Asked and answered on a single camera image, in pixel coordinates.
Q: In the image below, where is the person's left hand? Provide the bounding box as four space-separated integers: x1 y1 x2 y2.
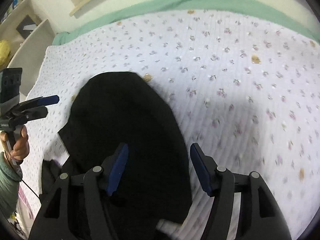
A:
1 126 29 164

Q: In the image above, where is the white floral bed quilt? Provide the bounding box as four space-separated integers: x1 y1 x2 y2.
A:
22 10 319 239

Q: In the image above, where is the green sleeve forearm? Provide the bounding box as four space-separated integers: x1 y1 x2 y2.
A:
0 152 23 219

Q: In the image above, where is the white shelf unit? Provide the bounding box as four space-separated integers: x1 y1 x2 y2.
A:
1 0 55 96

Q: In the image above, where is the green bed sheet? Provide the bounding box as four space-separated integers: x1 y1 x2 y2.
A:
52 0 319 46

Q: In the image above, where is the black hooded jacket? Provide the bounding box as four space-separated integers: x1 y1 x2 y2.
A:
40 72 192 239

